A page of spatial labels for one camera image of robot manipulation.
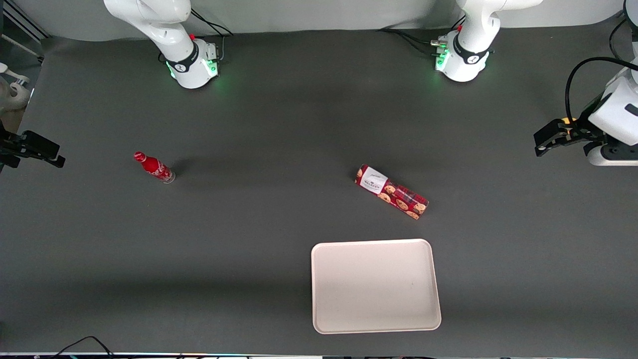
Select white curved plastic fixture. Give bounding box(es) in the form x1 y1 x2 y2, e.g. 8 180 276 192
0 62 31 112

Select silver aluminium frame rail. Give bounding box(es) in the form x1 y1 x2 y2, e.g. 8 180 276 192
0 0 51 43

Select black base cables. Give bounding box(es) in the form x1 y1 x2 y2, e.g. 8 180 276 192
377 15 467 57
159 9 235 63

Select cream plastic tray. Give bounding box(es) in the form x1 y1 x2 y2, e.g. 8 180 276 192
311 239 443 335

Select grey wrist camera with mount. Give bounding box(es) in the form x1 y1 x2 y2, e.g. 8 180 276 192
584 141 638 167

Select red cola bottle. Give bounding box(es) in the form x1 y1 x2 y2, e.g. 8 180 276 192
133 151 176 184

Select red cookie box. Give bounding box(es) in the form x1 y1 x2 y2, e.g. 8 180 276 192
355 164 430 220

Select black right base cables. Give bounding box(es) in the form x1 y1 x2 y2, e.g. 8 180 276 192
159 9 235 63

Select black loose cable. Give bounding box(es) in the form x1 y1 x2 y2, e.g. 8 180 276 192
50 336 116 359

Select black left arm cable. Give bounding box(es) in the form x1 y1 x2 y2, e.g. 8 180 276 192
565 56 638 126

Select black left base cables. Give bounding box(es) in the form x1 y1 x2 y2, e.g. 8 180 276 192
377 15 467 57

